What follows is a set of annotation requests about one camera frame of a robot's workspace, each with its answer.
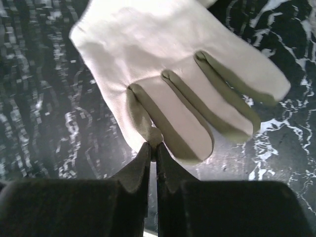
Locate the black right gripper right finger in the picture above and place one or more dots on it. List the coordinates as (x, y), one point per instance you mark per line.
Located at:
(188, 207)

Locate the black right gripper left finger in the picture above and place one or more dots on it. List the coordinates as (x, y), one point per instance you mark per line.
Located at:
(112, 207)

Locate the white glove green fingers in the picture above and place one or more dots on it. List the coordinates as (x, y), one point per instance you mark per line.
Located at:
(170, 72)

